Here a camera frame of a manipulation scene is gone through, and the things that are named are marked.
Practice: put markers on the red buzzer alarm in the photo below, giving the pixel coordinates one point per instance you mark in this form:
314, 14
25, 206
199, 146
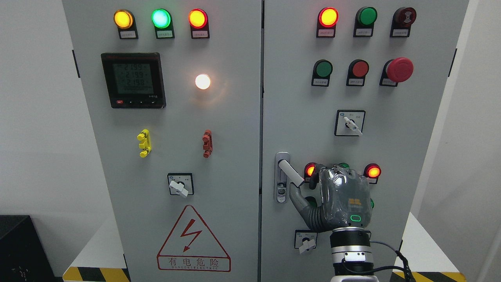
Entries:
402, 21

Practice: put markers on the yellow indicator light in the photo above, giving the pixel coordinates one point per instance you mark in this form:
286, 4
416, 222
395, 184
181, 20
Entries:
126, 24

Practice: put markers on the grey right cabinet door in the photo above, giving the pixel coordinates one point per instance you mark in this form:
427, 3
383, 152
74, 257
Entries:
351, 93

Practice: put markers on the grey left cabinet door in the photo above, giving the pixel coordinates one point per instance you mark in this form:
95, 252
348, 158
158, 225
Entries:
226, 183

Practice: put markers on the red lit indicator top right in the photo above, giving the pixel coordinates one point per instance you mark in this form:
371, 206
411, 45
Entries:
326, 22

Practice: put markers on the green indicator top right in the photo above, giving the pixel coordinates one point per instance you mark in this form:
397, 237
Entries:
364, 22

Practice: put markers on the grey cabinet door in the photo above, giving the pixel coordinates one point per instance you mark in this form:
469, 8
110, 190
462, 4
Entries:
226, 183
351, 93

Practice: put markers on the upper right selector switch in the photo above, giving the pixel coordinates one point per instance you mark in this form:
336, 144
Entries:
349, 122

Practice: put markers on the left door selector switch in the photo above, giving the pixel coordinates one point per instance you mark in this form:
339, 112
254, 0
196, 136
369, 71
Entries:
181, 184

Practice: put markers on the white indicator light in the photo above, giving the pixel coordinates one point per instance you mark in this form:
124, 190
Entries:
202, 81

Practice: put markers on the green lit indicator light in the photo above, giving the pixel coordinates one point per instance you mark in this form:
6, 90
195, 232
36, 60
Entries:
163, 24

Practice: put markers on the red lit indicator middle left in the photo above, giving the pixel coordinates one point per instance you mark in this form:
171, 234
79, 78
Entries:
308, 171

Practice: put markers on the black box lower left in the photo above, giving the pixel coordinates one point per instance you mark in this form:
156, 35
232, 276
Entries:
22, 257

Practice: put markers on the red emergency stop button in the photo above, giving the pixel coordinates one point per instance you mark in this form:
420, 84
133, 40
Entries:
395, 71

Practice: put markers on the green push button lower left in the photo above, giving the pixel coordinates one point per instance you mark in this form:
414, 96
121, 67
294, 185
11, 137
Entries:
311, 201

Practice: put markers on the yellow terminal connector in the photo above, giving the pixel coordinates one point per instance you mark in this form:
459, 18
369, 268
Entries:
144, 143

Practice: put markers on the green push button upper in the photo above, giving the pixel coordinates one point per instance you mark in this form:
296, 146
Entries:
321, 73

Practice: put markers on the red terminal connector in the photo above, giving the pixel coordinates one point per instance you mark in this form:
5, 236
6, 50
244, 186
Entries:
207, 143

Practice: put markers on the red electric warning sticker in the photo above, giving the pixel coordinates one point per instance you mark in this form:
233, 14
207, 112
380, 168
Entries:
192, 246

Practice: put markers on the silver door handle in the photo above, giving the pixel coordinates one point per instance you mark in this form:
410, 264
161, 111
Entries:
284, 175

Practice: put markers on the red lit indicator light left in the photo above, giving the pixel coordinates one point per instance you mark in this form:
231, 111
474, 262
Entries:
199, 26

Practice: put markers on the white platform with hazard stripes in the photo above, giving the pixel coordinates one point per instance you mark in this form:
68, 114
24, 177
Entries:
101, 260

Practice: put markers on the lower white selector switch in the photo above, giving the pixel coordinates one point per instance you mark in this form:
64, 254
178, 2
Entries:
305, 240

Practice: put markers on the grey robotic right hand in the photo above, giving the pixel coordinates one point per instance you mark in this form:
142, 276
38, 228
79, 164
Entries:
345, 200

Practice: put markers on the red push button upper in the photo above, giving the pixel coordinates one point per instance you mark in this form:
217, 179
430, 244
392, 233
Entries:
357, 72

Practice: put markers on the red lit indicator middle right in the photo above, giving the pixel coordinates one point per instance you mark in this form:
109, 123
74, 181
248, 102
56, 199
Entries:
372, 172

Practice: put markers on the black digital power meter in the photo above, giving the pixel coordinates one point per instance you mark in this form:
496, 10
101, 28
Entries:
134, 80

